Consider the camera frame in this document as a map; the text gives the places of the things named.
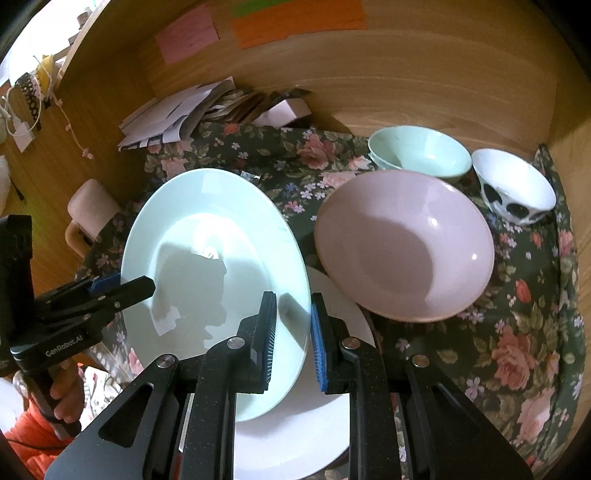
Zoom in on white charger plug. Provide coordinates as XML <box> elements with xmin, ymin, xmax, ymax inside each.
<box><xmin>9</xmin><ymin>117</ymin><xmax>38</xmax><ymax>153</ymax></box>

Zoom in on mint green bowl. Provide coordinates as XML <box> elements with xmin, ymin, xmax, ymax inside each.
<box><xmin>368</xmin><ymin>126</ymin><xmax>472</xmax><ymax>182</ymax></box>

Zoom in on small white and dark box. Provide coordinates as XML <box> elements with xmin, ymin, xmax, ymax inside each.
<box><xmin>265</xmin><ymin>88</ymin><xmax>312</xmax><ymax>126</ymax></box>

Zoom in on person's left hand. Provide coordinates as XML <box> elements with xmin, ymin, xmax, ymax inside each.
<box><xmin>48</xmin><ymin>357</ymin><xmax>86</xmax><ymax>432</ymax></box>

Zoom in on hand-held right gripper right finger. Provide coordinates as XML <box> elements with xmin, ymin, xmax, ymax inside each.
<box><xmin>310</xmin><ymin>292</ymin><xmax>536</xmax><ymax>480</ymax></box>

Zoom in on white bowl with black pattern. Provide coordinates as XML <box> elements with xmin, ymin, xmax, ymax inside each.
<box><xmin>472</xmin><ymin>148</ymin><xmax>557</xmax><ymax>226</ymax></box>

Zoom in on stack of small booklets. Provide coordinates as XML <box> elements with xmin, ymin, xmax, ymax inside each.
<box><xmin>208</xmin><ymin>90</ymin><xmax>273</xmax><ymax>124</ymax></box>

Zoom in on pink sticky note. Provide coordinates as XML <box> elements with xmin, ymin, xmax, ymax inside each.
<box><xmin>156</xmin><ymin>4</ymin><xmax>219</xmax><ymax>65</ymax></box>

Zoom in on stack of white papers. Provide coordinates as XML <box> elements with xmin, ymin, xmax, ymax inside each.
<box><xmin>117</xmin><ymin>79</ymin><xmax>236</xmax><ymax>151</ymax></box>

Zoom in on yellow headband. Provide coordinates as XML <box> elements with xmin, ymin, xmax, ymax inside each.
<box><xmin>39</xmin><ymin>53</ymin><xmax>63</xmax><ymax>88</ymax></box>

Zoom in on orange sticky note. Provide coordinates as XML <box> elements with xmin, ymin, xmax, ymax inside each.
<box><xmin>231</xmin><ymin>0</ymin><xmax>366</xmax><ymax>51</ymax></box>

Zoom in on mint green plate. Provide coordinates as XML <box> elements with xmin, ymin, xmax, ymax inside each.
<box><xmin>120</xmin><ymin>168</ymin><xmax>311</xmax><ymax>422</ymax></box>

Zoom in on white charging cable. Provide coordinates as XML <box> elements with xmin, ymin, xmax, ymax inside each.
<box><xmin>32</xmin><ymin>55</ymin><xmax>95</xmax><ymax>160</ymax></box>

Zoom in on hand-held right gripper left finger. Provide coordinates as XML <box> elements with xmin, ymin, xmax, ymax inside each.
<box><xmin>44</xmin><ymin>291</ymin><xmax>279</xmax><ymax>480</ymax></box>

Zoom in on brown braided headband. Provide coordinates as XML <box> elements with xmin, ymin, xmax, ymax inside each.
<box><xmin>14</xmin><ymin>71</ymin><xmax>44</xmax><ymax>130</ymax></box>

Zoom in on pink bowl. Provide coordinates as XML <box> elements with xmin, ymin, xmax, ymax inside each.
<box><xmin>314</xmin><ymin>169</ymin><xmax>496</xmax><ymax>323</ymax></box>

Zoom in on wooden shelf board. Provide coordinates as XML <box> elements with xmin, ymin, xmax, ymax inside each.
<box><xmin>60</xmin><ymin>0</ymin><xmax>122</xmax><ymax>88</ymax></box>

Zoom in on white plate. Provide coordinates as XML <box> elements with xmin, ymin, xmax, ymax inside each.
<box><xmin>233</xmin><ymin>265</ymin><xmax>377</xmax><ymax>480</ymax></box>

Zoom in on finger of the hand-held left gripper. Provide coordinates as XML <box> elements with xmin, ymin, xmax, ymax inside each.
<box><xmin>60</xmin><ymin>275</ymin><xmax>156</xmax><ymax>324</ymax></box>
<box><xmin>41</xmin><ymin>275</ymin><xmax>122</xmax><ymax>305</ymax></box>

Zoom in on green sticky note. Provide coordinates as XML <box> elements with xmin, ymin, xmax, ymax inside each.
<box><xmin>232</xmin><ymin>0</ymin><xmax>319</xmax><ymax>16</ymax></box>

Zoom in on dark floral cloth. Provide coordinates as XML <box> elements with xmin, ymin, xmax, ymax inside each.
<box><xmin>78</xmin><ymin>122</ymin><xmax>580</xmax><ymax>480</ymax></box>

